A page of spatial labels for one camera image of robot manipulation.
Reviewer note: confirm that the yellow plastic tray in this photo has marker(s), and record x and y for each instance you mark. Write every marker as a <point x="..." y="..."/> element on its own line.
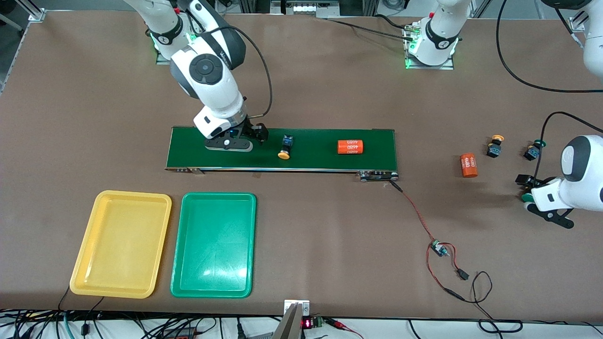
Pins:
<point x="122" y="245"/>

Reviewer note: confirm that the yellow push button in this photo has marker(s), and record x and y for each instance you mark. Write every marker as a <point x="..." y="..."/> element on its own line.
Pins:
<point x="284" y="154"/>
<point x="494" y="148"/>

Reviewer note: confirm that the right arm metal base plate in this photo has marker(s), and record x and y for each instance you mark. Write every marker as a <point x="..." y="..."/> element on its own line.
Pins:
<point x="162" y="59"/>

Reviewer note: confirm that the green push button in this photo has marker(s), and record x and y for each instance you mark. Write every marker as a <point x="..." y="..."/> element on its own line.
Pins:
<point x="527" y="197"/>
<point x="533" y="151"/>

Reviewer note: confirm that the green plastic tray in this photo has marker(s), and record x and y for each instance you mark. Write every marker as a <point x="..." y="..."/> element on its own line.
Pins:
<point x="214" y="254"/>

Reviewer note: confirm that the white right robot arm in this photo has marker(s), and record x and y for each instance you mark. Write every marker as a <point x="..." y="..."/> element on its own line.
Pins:
<point x="212" y="94"/>

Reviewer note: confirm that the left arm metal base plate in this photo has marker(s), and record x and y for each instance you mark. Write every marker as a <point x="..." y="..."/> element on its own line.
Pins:
<point x="428" y="67"/>

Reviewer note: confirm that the white light fixture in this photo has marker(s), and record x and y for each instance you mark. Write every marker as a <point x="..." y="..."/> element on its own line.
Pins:
<point x="306" y="8"/>

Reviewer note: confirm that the small green controller board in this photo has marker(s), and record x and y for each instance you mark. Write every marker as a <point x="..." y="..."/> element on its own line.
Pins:
<point x="438" y="247"/>

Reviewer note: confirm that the red digit display module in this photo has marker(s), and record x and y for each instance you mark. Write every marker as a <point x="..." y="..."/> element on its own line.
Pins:
<point x="307" y="323"/>

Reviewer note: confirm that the orange 4680 cylinder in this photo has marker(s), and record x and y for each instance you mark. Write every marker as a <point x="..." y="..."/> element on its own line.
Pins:
<point x="351" y="147"/>
<point x="468" y="165"/>

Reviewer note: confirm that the grey metal camera stand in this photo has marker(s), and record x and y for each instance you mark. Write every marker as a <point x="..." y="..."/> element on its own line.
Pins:
<point x="289" y="325"/>

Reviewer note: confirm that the aluminium frame profile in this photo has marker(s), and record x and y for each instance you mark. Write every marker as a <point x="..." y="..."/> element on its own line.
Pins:
<point x="254" y="5"/>
<point x="480" y="7"/>
<point x="358" y="7"/>

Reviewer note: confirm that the red clip lead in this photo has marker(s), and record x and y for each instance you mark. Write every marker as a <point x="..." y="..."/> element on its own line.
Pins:
<point x="337" y="323"/>

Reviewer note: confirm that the green conveyor belt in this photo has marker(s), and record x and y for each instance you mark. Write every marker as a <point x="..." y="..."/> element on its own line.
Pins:
<point x="311" y="160"/>

